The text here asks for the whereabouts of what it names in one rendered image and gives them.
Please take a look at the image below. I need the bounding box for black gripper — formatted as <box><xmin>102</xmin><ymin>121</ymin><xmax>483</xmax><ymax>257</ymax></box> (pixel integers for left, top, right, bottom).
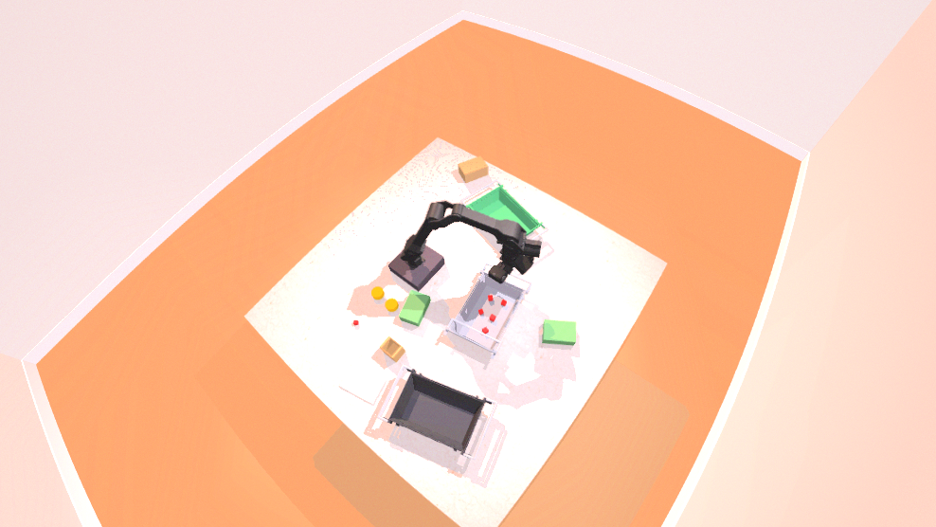
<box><xmin>488</xmin><ymin>249</ymin><xmax>521</xmax><ymax>283</ymax></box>

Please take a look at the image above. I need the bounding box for orange rectangular block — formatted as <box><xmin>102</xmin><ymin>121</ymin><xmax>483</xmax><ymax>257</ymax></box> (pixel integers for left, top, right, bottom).
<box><xmin>458</xmin><ymin>156</ymin><xmax>489</xmax><ymax>184</ymax></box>

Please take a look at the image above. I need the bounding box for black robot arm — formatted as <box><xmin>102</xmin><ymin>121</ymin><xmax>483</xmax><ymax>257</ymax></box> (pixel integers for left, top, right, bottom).
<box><xmin>401</xmin><ymin>201</ymin><xmax>542</xmax><ymax>275</ymax></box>

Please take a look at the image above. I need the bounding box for green block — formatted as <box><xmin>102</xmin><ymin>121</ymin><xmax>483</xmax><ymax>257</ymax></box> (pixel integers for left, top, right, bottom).
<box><xmin>542</xmin><ymin>319</ymin><xmax>577</xmax><ymax>346</ymax></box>
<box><xmin>399</xmin><ymin>290</ymin><xmax>431</xmax><ymax>327</ymax></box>

